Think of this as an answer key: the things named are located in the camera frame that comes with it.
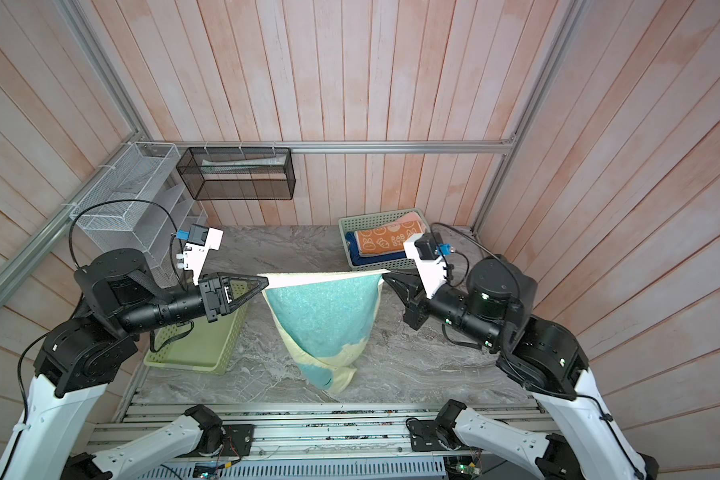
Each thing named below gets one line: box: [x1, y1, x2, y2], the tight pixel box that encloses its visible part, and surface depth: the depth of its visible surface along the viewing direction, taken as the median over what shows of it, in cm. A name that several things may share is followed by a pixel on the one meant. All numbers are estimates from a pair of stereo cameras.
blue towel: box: [346, 231, 407, 265], surface depth 110 cm
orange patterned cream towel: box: [355, 220, 423, 257], surface depth 113 cm
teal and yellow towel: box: [257, 270, 391, 393], surface depth 56 cm
